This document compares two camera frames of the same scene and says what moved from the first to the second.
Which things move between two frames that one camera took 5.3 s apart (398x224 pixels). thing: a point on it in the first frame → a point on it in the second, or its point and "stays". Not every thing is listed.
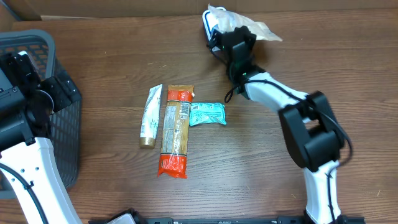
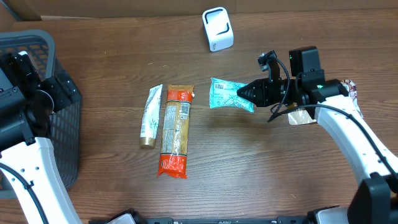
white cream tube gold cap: x=150 y=117 stays
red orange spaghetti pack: x=175 y=130 stays
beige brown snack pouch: x=229 y=22 → x=300 y=116
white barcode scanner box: x=217 y=18 stays
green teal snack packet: x=204 y=112 → x=223 y=93
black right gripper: x=251 y=37 → x=263 y=98
